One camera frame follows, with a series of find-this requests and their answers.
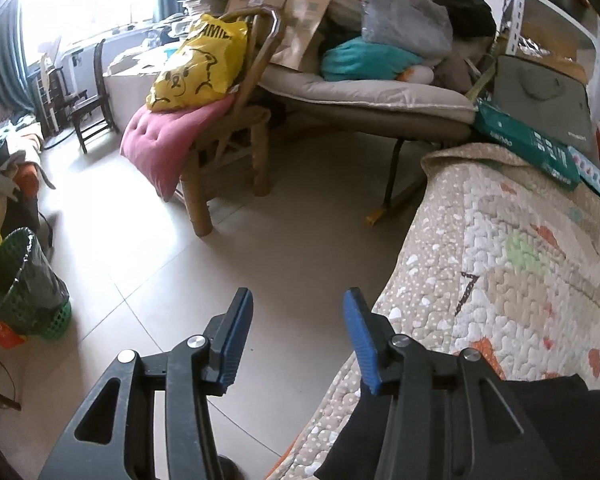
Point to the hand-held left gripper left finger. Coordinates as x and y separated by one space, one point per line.
235 330

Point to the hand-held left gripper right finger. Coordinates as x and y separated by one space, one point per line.
359 332

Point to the black pants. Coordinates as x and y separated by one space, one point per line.
570 440

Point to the patterned quilted blanket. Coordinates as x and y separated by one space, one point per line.
510 270

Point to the wooden bamboo chair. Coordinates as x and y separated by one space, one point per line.
235 145

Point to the pink seat cushion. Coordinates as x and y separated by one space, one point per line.
162 137

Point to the green mesh waste basket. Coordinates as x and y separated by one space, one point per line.
22 287

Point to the beige cushioned lounge chair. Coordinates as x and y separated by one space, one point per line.
370 100

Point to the green long box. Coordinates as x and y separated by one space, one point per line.
527 142

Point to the yellow printed plastic bag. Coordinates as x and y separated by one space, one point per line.
200 67

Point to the dark wooden small chair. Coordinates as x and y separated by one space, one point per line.
91 105

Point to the blue dotted box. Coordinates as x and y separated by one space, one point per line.
591 172

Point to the grey laptop bag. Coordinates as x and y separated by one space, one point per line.
542 102

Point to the grey plastic bag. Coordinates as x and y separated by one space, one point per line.
405 15

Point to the brown cardboard box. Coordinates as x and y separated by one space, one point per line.
300 15

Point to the black cloth pile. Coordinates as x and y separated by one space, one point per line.
462 7

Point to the blue curtain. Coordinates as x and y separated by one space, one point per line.
10 55

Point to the white metal shelf rack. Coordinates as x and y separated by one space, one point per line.
545 15

